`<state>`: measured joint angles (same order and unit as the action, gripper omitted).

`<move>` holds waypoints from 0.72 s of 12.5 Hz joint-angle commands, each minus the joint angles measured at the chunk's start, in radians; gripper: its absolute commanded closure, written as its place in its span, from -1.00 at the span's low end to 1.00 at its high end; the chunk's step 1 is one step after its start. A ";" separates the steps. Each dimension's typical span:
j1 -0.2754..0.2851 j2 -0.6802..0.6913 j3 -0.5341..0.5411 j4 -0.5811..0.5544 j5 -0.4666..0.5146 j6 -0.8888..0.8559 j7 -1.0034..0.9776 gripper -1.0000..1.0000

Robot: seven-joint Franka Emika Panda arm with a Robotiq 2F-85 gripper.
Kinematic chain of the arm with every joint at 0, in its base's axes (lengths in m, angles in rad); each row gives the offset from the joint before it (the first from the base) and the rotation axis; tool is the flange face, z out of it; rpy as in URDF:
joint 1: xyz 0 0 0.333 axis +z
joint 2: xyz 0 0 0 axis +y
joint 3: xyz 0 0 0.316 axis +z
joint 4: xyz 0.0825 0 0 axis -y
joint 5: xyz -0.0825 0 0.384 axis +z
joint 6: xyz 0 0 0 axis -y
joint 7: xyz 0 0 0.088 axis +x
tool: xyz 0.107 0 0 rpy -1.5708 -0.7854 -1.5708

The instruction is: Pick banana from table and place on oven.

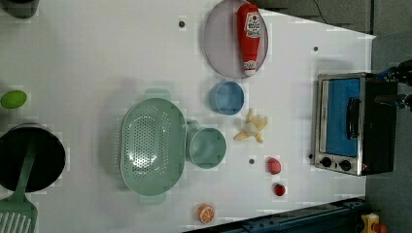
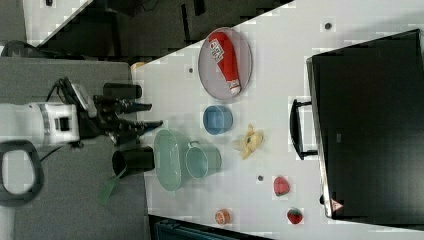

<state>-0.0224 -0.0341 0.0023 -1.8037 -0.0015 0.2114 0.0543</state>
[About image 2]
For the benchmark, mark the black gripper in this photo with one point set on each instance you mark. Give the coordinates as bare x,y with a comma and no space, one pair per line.
100,119

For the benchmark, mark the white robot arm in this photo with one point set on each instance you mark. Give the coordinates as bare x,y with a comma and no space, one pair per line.
25,131

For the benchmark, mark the green oval bowl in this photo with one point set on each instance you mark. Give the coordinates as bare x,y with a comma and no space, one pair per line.
170,148

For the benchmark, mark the green spatula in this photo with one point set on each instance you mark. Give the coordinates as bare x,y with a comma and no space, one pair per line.
109,186

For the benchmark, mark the grey round plate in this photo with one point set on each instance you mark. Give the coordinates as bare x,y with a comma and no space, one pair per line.
210,75

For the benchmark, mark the blue cup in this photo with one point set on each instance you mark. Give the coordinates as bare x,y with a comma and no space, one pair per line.
217,119

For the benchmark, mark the yellow plush banana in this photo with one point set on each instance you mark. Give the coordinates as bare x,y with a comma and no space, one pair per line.
249,143

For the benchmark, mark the red ketchup bottle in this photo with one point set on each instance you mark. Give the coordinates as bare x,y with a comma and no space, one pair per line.
223,52

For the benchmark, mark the black cylinder cup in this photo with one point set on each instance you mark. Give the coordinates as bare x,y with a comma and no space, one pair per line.
122,91

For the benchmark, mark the red toy strawberry upper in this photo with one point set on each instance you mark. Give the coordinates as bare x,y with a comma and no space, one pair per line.
281,186

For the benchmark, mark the green mug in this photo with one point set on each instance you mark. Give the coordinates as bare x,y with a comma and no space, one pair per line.
202,159

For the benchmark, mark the black toaster oven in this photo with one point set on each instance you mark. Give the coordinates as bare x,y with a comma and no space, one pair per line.
368,105

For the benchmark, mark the black utensil holder cup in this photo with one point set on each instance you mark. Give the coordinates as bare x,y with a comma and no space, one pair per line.
133,161

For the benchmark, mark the red toy strawberry lower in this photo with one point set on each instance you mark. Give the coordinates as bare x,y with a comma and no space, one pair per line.
294,215

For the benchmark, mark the red toy strawberry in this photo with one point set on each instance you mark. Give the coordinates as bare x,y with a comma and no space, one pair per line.
294,215
281,186

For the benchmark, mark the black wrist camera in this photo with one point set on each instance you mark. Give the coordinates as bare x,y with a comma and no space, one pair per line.
85,100

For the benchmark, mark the dark blue crate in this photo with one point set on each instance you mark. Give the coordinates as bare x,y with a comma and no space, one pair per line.
172,230

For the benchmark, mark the orange toy slice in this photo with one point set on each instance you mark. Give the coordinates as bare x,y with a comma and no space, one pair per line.
222,217

